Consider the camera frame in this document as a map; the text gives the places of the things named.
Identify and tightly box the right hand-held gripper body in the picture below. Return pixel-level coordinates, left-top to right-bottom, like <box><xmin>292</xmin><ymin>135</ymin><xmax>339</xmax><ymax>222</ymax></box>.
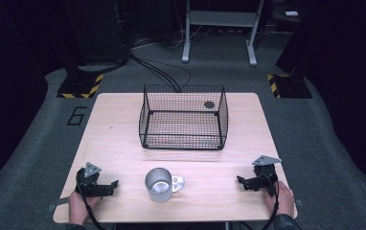
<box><xmin>251</xmin><ymin>155</ymin><xmax>283</xmax><ymax>197</ymax></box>

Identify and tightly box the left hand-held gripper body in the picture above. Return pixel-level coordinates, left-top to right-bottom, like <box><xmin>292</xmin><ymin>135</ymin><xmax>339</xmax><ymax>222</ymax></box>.
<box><xmin>75</xmin><ymin>162</ymin><xmax>107</xmax><ymax>197</ymax></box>

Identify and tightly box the person's left hand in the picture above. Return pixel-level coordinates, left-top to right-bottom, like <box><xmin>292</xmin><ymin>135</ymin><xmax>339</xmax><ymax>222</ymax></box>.
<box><xmin>68</xmin><ymin>191</ymin><xmax>103</xmax><ymax>226</ymax></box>

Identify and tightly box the person's right hand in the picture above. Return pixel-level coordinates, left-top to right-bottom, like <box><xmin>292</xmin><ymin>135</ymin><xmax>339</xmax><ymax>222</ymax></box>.
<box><xmin>263</xmin><ymin>181</ymin><xmax>296</xmax><ymax>219</ymax></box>

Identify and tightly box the silver metal cup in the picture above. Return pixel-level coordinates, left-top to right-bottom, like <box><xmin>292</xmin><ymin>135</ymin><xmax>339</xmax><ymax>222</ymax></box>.
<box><xmin>144</xmin><ymin>167</ymin><xmax>186</xmax><ymax>203</ymax></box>

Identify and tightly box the black cabinet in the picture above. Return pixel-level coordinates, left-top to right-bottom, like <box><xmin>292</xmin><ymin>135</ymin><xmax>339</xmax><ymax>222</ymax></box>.
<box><xmin>60</xmin><ymin>0</ymin><xmax>131</xmax><ymax>66</ymax></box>

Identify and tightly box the left hand-held gripper black cable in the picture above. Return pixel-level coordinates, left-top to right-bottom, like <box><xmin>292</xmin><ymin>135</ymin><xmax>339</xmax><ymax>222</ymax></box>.
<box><xmin>75</xmin><ymin>169</ymin><xmax>108</xmax><ymax>230</ymax></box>

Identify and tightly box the hand-held gripper black cable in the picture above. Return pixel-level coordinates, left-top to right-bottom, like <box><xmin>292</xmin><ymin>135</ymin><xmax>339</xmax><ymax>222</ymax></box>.
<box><xmin>75</xmin><ymin>169</ymin><xmax>108</xmax><ymax>230</ymax></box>
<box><xmin>261</xmin><ymin>172</ymin><xmax>281</xmax><ymax>230</ymax></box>

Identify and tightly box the right hand-held gripper black cable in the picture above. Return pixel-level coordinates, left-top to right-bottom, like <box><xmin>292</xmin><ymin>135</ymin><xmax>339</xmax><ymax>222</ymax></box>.
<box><xmin>261</xmin><ymin>172</ymin><xmax>281</xmax><ymax>230</ymax></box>

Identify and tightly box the black wire mesh basket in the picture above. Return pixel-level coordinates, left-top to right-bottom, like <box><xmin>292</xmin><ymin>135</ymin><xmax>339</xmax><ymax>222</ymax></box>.
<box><xmin>138</xmin><ymin>83</ymin><xmax>230</xmax><ymax>150</ymax></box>

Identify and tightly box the black yellow striped base plate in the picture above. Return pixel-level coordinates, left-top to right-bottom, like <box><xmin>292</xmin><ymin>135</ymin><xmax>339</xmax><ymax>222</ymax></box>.
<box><xmin>57</xmin><ymin>73</ymin><xmax>104</xmax><ymax>100</ymax></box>
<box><xmin>265</xmin><ymin>73</ymin><xmax>313</xmax><ymax>100</ymax></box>

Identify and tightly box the thin black floor cable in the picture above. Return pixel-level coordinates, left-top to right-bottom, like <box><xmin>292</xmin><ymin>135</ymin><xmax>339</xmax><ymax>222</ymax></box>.
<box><xmin>146</xmin><ymin>57</ymin><xmax>193</xmax><ymax>91</ymax></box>

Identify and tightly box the thick black floor cable bundle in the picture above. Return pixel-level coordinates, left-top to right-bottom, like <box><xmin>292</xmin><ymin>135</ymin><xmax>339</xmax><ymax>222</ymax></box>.
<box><xmin>128</xmin><ymin>52</ymin><xmax>183</xmax><ymax>94</ymax></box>

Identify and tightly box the white metal stand frame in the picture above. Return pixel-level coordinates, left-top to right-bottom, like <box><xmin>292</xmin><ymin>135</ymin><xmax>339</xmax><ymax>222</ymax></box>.
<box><xmin>181</xmin><ymin>0</ymin><xmax>265</xmax><ymax>67</ymax></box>

